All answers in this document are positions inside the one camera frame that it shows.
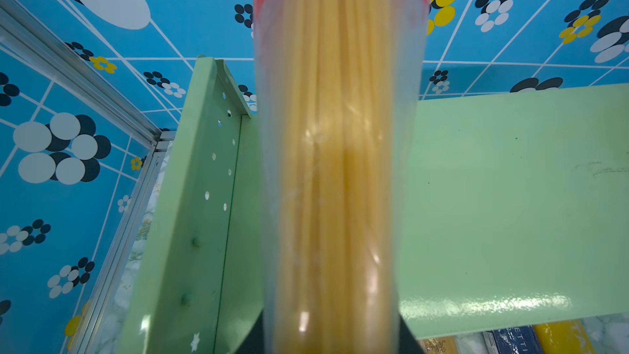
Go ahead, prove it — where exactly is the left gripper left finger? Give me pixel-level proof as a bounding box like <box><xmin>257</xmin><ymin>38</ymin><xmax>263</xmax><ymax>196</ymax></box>
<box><xmin>235</xmin><ymin>311</ymin><xmax>265</xmax><ymax>354</ymax></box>

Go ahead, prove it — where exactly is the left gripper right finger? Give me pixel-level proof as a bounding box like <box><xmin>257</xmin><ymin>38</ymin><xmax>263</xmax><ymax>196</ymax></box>
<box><xmin>398</xmin><ymin>316</ymin><xmax>425</xmax><ymax>354</ymax></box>

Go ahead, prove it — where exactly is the red spaghetti bag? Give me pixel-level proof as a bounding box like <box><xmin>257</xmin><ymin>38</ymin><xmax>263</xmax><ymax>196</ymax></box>
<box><xmin>254</xmin><ymin>0</ymin><xmax>432</xmax><ymax>353</ymax></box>

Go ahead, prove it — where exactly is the blue Barilla pasta box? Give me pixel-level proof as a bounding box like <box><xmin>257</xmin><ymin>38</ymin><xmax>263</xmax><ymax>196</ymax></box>
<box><xmin>483</xmin><ymin>325</ymin><xmax>544</xmax><ymax>354</ymax></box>

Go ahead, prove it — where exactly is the green wooden shelf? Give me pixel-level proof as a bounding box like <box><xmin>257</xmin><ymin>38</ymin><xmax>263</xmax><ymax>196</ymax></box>
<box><xmin>117</xmin><ymin>57</ymin><xmax>628</xmax><ymax>353</ymax></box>

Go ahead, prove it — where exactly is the yellow blue spaghetti bag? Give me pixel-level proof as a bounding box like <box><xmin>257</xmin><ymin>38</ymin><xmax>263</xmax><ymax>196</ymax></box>
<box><xmin>419</xmin><ymin>337</ymin><xmax>459</xmax><ymax>354</ymax></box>

